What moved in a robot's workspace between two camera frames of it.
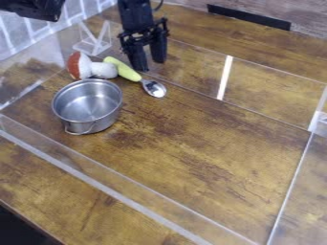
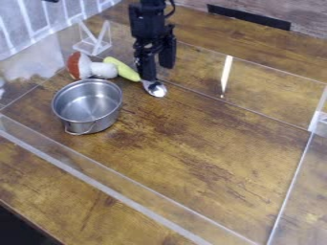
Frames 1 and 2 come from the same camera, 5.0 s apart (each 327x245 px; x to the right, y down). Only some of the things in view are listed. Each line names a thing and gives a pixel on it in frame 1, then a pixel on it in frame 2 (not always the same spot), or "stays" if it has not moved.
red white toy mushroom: (82, 68) stays
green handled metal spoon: (154, 89) stays
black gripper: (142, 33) to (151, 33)
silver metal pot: (87, 104) stays
